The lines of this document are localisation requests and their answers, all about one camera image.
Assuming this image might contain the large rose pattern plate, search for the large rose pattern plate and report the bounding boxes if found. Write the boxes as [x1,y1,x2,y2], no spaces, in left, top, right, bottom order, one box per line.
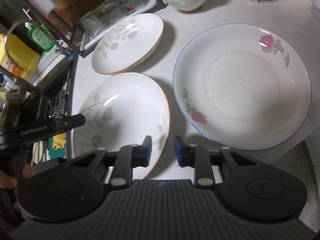
[173,23,312,151]

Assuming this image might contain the leaf pattern plate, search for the leaf pattern plate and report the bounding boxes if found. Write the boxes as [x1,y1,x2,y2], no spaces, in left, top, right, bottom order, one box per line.
[91,13,164,75]
[73,73,170,179]

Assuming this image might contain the yellow cloth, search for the yellow cloth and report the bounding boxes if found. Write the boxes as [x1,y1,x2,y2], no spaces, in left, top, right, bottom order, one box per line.
[52,133,67,150]

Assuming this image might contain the green soap bottle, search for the green soap bottle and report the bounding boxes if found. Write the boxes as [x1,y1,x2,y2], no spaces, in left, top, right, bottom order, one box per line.
[24,22,55,53]

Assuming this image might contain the person's left hand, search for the person's left hand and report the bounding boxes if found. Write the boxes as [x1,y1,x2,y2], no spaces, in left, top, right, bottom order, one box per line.
[1,163,34,213]

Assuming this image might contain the chrome faucet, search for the chrome faucet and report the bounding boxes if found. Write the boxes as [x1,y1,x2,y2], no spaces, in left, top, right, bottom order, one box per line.
[1,20,62,75]

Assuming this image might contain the yellow detergent jug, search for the yellow detergent jug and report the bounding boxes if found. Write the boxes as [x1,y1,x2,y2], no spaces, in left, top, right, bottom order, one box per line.
[1,34,40,80]

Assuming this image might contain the white bowl under colander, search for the white bowl under colander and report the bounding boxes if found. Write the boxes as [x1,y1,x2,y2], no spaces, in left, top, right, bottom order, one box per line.
[165,0,206,12]

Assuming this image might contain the black metal dish rack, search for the black metal dish rack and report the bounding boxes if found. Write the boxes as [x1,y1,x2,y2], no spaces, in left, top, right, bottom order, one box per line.
[10,0,168,58]

